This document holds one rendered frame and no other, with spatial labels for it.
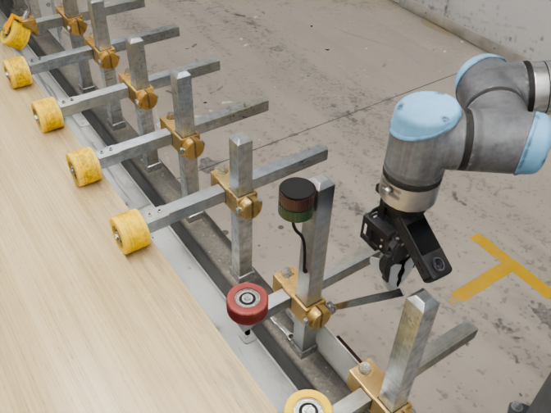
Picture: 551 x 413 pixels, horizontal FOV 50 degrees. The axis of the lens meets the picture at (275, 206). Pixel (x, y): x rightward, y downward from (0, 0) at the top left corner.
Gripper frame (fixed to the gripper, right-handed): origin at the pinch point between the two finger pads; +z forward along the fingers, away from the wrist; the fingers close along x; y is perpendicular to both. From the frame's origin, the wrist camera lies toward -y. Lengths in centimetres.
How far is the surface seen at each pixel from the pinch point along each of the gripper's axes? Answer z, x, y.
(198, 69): 3, -10, 91
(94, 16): -9, 10, 112
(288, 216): -15.4, 15.4, 12.2
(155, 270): 8.2, 31.3, 33.6
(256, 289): 7.6, 17.5, 18.3
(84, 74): 22, 9, 137
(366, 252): 12.4, -10.2, 17.4
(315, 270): 1.4, 8.7, 11.8
